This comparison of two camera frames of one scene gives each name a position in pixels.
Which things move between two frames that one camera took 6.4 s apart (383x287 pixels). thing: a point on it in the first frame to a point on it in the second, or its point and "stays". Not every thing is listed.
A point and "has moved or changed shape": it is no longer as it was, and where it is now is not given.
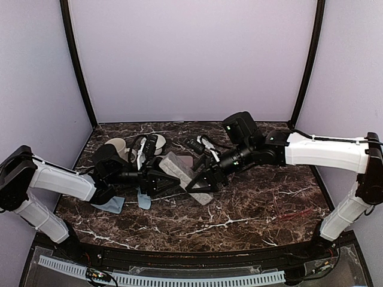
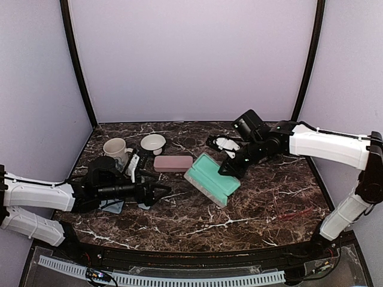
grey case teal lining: x=180 y=173 has moved or changed shape
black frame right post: x=319 y=29 stays
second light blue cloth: x=115 y=205 stays
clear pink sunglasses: x=293 y=204 stays
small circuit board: x=93 y=274 stays
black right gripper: x=212 y=173 to x=236 y=171
